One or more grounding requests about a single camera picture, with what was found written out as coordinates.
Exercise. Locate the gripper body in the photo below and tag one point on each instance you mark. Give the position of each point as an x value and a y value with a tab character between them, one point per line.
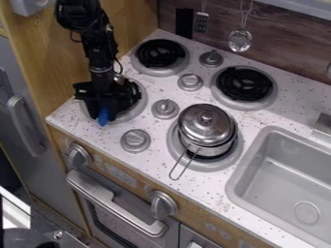
107	95

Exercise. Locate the blue spoon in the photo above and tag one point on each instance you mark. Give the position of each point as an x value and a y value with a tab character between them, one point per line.
104	117

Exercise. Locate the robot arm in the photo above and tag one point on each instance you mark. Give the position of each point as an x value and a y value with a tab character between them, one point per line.
99	42

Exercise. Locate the silver pot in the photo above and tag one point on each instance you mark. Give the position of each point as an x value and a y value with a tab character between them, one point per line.
211	147

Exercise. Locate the toy stove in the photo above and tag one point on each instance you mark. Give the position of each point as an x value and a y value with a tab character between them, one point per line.
189	82

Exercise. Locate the grey toy fridge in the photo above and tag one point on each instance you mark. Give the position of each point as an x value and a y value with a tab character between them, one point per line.
26	129

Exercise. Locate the silver lid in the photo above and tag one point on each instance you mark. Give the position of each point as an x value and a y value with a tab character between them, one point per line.
207	124

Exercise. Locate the black hanging tool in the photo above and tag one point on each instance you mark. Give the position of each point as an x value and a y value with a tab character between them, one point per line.
184	22

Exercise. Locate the small hanging grater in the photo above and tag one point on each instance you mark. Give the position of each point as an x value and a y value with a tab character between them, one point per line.
201	21

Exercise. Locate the toy sink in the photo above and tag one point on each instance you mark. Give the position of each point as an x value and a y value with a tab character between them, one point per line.
286	184

